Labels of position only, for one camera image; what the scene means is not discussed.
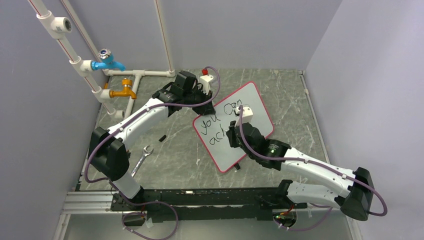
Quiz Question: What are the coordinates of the pink framed whiteboard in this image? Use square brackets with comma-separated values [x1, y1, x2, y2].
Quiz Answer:
[192, 81, 275, 174]

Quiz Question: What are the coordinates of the black marker cap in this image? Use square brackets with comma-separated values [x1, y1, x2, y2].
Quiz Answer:
[158, 134, 167, 142]

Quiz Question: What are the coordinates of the orange brass faucet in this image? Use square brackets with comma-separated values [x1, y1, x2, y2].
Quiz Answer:
[104, 78, 137, 100]

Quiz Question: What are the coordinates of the silver combination wrench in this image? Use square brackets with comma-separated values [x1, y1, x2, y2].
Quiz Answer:
[130, 145, 154, 177]

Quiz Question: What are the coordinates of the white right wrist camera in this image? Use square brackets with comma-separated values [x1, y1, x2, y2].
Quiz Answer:
[234, 105, 254, 126]

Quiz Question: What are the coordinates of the white PVC pipe frame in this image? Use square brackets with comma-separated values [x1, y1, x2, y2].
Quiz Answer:
[28, 0, 176, 122]

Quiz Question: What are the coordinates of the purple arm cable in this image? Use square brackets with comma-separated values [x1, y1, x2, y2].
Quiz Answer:
[83, 66, 222, 240]
[238, 105, 388, 233]

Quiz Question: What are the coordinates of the blue plastic faucet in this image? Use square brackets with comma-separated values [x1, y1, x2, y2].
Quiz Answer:
[91, 48, 126, 72]

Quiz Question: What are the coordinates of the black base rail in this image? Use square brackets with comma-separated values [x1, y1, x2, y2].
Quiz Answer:
[110, 187, 308, 223]

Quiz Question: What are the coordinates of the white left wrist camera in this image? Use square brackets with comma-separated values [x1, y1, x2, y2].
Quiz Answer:
[197, 68, 216, 95]

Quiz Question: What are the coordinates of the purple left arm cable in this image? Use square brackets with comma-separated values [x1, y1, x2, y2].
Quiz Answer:
[83, 66, 222, 240]

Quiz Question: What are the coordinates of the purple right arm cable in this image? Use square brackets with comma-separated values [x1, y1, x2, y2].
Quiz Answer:
[238, 105, 388, 233]

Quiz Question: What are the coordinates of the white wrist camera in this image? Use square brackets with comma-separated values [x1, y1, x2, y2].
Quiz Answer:
[234, 105, 254, 126]
[197, 68, 216, 95]

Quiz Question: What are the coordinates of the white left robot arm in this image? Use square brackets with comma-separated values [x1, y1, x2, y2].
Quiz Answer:
[86, 69, 221, 210]

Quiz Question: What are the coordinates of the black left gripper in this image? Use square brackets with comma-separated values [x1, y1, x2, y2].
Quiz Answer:
[182, 85, 215, 116]

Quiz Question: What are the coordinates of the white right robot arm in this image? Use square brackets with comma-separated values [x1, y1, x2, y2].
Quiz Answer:
[226, 120, 374, 221]

